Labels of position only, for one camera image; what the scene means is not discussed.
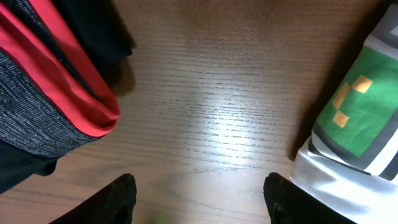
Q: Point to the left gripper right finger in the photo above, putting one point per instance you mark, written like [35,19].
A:
[288,204]

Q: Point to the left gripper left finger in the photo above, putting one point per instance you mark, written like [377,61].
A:
[113,204]

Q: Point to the white t-shirt with print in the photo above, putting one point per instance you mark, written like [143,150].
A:
[349,162]

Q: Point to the black shorts red grey waistband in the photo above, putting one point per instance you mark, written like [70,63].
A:
[59,60]

